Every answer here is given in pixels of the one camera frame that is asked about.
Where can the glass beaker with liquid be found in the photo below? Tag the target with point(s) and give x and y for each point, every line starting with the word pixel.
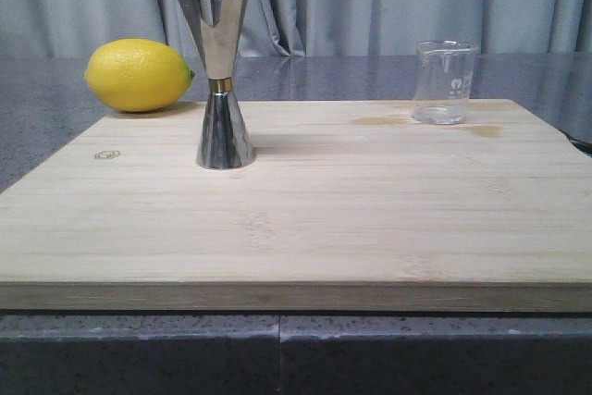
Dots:
pixel 444 80

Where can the steel double jigger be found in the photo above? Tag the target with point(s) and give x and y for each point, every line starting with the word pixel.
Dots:
pixel 215 27

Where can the wooden cutting board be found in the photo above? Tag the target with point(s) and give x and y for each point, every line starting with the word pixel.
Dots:
pixel 347 206

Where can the yellow lemon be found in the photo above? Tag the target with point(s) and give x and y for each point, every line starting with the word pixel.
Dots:
pixel 137 75

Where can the grey curtain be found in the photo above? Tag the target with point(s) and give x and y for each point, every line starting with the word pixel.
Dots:
pixel 75 28

